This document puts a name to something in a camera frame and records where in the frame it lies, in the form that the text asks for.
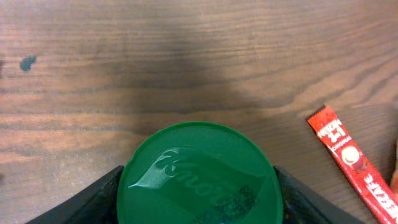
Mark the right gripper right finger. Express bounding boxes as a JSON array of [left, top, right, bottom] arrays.
[[274, 166, 364, 224]]

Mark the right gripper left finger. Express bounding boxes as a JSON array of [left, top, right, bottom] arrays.
[[27, 166, 124, 224]]

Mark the red coffee stick sachet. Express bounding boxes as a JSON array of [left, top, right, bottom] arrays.
[[307, 105, 397, 224]]

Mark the small orange box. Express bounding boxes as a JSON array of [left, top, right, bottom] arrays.
[[390, 169, 398, 195]]

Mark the green lid jar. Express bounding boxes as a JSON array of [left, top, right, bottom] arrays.
[[117, 121, 284, 224]]

